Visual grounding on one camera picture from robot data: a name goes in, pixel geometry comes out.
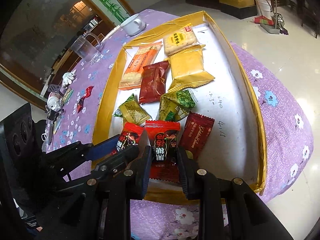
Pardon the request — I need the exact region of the yellow label cracker pack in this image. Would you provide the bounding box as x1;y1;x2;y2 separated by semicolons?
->
163;24;197;56

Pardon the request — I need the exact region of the white ceramic mug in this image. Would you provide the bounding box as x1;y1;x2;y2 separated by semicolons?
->
120;14;146;36

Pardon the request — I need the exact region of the small red candy pack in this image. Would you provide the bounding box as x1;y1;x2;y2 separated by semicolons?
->
111;122;144;155

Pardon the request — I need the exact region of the plain yellow snack pack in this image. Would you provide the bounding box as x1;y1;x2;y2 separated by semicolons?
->
168;44;215;93

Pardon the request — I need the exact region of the black tablet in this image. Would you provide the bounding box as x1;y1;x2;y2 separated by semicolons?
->
47;124;54;145

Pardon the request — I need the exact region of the white bucket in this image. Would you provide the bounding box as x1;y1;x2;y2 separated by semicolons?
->
255;0;272;19

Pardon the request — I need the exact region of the dark red snack pack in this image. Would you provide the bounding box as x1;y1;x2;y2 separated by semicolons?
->
139;61;169;103

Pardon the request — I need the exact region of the green triangular snack pack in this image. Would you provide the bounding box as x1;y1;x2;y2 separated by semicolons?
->
157;89;197;122

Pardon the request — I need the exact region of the red black candy pack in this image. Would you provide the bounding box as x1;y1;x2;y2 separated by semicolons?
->
145;120;181;183

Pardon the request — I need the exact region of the dark red chocolate bar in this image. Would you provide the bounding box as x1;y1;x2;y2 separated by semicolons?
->
179;113;215;160

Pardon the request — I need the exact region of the glass water pitcher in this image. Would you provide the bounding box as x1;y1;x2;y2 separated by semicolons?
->
71;32;101;63

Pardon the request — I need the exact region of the orange soda cracker pack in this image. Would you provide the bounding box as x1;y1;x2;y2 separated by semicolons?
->
119;42;162;90

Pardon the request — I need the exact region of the yellow taped cardboard box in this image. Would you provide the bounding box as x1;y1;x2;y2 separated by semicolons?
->
92;11;267;193

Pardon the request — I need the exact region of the colourful booklet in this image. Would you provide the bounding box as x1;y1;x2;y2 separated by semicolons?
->
53;115;63;134

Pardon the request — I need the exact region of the purple floral tablecloth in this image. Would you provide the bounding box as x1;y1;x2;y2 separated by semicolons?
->
44;8;315;240

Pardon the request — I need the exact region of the dustpan and broom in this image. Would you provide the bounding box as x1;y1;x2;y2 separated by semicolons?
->
254;0;289;35

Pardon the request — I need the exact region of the green cracker packet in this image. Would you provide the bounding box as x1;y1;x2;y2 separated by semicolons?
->
62;88;73;105

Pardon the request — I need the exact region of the black camera device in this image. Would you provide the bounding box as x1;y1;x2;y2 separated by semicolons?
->
47;109;60;127

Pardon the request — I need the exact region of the white glove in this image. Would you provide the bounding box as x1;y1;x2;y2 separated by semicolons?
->
62;69;76;88

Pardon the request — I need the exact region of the black phone stand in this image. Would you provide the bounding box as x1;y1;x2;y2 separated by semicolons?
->
47;84;60;93

